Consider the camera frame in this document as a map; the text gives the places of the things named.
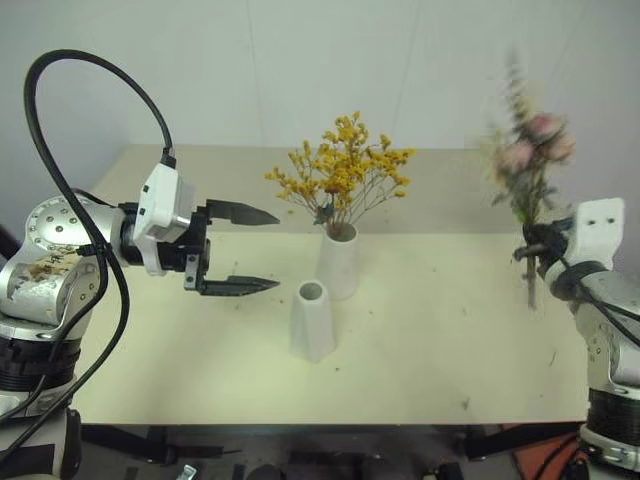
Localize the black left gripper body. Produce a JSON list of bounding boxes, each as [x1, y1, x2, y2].
[[158, 203, 212, 296]]

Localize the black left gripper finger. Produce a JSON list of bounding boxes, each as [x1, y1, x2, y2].
[[203, 198, 282, 228], [198, 274, 282, 298]]

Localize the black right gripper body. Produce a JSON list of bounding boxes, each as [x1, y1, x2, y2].
[[538, 217, 577, 274]]

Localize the pink rose flower bouquet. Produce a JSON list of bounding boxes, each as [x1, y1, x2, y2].
[[478, 47, 577, 311]]

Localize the yellow dried flower bouquet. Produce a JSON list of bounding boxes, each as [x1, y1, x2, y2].
[[263, 110, 419, 237]]

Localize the white faceted tapered vase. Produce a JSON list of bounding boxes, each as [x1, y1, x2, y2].
[[290, 280, 338, 364]]

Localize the white round tapered vase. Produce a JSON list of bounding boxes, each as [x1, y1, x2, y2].
[[314, 221, 361, 302]]

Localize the orange object under table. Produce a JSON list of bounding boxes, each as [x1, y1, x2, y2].
[[513, 429, 589, 480]]

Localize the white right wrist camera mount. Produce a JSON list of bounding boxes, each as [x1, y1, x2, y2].
[[560, 197, 628, 272]]

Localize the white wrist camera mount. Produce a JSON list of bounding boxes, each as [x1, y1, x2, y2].
[[560, 197, 628, 272], [131, 161, 199, 277]]

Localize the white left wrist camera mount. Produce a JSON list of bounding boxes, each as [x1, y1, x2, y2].
[[131, 161, 199, 277]]

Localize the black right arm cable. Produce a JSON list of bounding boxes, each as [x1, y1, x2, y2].
[[554, 252, 640, 349]]

